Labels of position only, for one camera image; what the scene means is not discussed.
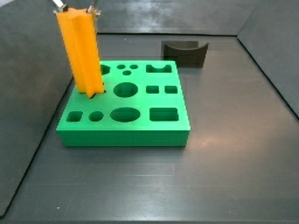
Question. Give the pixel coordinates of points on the green shape-sorter block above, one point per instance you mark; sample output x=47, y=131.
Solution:
x=140, y=111

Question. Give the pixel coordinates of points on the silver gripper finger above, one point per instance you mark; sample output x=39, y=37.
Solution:
x=92, y=8
x=61, y=5

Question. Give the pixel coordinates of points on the orange star-shaped peg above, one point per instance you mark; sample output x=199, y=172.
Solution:
x=79, y=36

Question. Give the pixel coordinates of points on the black curved holder block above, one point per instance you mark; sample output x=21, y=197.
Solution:
x=186, y=53

